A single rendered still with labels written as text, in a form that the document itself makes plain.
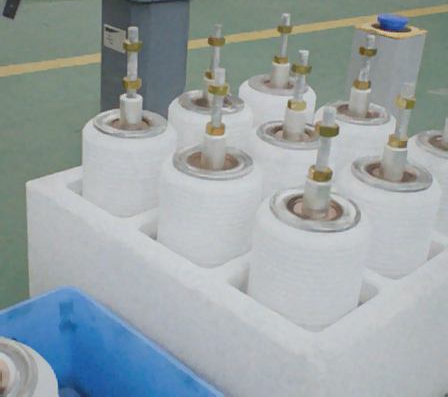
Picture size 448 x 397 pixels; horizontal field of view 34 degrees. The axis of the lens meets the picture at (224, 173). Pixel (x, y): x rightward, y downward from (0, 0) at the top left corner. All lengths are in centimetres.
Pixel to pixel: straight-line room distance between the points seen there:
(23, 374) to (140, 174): 35
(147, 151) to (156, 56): 52
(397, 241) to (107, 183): 28
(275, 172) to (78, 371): 28
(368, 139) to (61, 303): 37
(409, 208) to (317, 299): 13
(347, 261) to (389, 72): 44
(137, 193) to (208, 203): 11
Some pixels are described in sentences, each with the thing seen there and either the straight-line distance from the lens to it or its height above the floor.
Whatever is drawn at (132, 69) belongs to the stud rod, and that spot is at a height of 31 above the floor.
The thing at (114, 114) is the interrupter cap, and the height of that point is 25.
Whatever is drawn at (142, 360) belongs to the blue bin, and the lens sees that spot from 67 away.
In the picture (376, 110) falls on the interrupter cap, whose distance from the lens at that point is 86.
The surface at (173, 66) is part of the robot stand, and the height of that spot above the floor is 17.
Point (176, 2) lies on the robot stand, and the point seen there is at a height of 28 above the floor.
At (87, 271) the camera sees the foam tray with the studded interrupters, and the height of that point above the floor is 12.
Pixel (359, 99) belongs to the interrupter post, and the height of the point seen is 27.
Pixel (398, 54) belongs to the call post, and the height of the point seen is 29.
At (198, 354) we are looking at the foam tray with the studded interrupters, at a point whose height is 12.
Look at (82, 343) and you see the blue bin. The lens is 74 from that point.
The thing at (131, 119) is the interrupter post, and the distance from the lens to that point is 74.
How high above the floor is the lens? 52
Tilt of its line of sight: 24 degrees down
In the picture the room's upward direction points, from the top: 5 degrees clockwise
